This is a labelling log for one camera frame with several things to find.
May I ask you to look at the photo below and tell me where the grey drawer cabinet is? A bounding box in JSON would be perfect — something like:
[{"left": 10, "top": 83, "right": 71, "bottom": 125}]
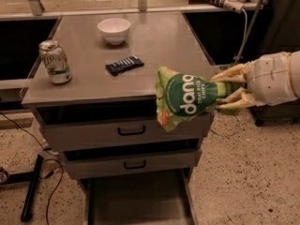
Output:
[{"left": 20, "top": 11, "right": 225, "bottom": 225}]

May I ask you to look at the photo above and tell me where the green white soda can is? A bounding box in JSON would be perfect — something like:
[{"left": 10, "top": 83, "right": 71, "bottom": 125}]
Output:
[{"left": 38, "top": 40, "right": 72, "bottom": 84}]

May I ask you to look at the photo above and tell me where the dark blue snack bar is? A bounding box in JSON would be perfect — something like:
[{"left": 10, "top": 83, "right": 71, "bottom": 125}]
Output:
[{"left": 105, "top": 55, "right": 144, "bottom": 76}]

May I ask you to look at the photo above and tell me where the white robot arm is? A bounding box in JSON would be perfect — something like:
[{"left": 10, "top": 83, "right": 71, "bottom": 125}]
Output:
[{"left": 211, "top": 52, "right": 300, "bottom": 109}]

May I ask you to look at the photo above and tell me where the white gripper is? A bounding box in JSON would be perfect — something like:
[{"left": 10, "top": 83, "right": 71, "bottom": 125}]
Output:
[{"left": 211, "top": 52, "right": 297, "bottom": 109}]

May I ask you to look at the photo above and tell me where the dark grey side cabinet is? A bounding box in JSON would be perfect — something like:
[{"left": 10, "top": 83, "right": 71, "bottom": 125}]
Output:
[{"left": 243, "top": 0, "right": 300, "bottom": 127}]

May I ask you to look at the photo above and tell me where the grey metal rail shelf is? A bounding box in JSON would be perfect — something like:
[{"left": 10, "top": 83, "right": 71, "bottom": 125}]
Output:
[{"left": 0, "top": 0, "right": 270, "bottom": 22}]

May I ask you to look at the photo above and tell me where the middle grey drawer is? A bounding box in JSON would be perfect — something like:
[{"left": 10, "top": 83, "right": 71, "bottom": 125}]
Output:
[{"left": 64, "top": 139, "right": 202, "bottom": 180}]

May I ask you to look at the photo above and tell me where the white ceramic bowl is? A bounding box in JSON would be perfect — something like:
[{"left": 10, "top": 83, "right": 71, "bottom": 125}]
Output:
[{"left": 97, "top": 18, "right": 131, "bottom": 45}]

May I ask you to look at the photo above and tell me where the black floor cable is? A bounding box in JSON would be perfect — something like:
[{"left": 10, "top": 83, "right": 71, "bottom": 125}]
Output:
[{"left": 0, "top": 111, "right": 65, "bottom": 225}]

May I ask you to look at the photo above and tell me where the top grey drawer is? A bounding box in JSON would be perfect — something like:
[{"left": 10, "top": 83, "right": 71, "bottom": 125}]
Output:
[{"left": 37, "top": 99, "right": 213, "bottom": 152}]

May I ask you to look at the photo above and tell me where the grey metal bracket block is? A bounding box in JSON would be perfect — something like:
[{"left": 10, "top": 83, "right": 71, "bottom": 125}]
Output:
[{"left": 215, "top": 64, "right": 233, "bottom": 74}]

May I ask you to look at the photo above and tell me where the green rice chip bag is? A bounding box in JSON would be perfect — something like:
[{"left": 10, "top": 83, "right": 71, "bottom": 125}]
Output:
[{"left": 156, "top": 67, "right": 245, "bottom": 132}]

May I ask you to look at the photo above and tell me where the bottom open grey drawer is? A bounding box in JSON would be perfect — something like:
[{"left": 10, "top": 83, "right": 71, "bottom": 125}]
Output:
[{"left": 83, "top": 170, "right": 199, "bottom": 225}]

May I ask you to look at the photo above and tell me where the black floor stand bar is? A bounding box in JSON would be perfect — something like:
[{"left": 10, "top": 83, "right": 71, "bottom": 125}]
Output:
[{"left": 0, "top": 155, "right": 43, "bottom": 222}]

